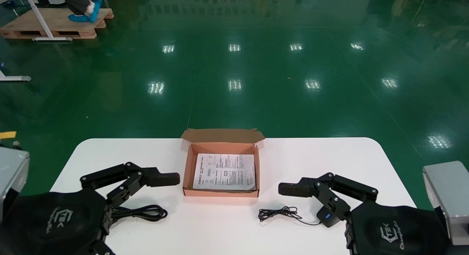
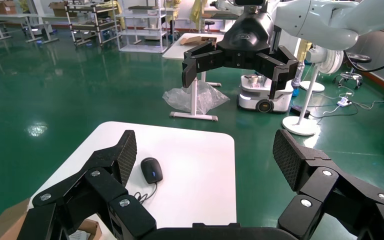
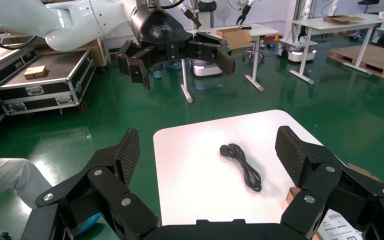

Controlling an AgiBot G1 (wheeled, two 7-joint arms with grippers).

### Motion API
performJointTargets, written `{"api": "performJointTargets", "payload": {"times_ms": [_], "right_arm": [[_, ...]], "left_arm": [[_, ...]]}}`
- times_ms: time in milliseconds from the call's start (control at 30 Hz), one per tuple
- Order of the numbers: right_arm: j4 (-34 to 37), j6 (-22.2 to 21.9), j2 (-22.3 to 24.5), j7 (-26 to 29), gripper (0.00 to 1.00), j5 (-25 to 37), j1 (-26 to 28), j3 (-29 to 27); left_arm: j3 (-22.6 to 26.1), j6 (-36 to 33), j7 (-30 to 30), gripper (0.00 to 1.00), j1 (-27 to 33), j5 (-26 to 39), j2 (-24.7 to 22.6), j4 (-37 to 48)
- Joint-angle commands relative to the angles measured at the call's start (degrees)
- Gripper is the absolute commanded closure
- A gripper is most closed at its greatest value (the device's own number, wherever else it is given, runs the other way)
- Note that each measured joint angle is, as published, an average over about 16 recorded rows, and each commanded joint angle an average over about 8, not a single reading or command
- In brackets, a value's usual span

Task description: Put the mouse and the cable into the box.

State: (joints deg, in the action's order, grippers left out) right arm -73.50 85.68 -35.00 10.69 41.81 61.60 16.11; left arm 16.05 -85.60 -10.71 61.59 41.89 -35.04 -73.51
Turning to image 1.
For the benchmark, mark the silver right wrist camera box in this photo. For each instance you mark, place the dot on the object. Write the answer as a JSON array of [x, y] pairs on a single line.
[[447, 196]]

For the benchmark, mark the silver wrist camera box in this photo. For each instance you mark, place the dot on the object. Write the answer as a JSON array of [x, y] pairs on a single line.
[[447, 196], [13, 174]]

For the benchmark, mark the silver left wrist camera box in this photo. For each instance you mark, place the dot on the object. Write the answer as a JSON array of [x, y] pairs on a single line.
[[13, 174]]

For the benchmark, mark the white printed instruction sheet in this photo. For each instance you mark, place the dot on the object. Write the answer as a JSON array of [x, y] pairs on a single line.
[[223, 172]]

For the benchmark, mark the left gripper black cover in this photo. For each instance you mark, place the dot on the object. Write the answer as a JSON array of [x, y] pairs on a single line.
[[55, 225]]

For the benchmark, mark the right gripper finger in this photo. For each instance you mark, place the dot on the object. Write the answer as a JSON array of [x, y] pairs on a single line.
[[293, 189]]

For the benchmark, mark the blue shoe cover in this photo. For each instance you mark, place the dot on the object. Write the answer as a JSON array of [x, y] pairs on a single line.
[[96, 9], [78, 18]]

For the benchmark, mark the person leg dark trousers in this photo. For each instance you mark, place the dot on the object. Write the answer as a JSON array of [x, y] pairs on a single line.
[[77, 0]]

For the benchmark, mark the yellow tape strip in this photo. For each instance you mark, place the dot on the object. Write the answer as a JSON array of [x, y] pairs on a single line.
[[7, 135]]

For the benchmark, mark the right gripper black cover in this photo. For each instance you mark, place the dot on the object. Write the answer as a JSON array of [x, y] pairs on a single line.
[[395, 233]]

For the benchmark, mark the white metal table frame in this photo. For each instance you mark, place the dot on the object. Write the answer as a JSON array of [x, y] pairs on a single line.
[[36, 13]]

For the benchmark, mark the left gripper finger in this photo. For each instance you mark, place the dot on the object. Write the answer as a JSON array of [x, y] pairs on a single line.
[[163, 179]]

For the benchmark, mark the white metal floor foot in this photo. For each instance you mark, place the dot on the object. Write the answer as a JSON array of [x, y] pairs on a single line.
[[18, 78]]

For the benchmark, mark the brown cardboard storage box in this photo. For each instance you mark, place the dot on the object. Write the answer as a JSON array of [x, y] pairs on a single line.
[[220, 135]]

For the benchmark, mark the large wooden pallet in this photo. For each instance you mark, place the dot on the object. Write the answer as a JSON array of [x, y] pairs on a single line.
[[55, 22]]

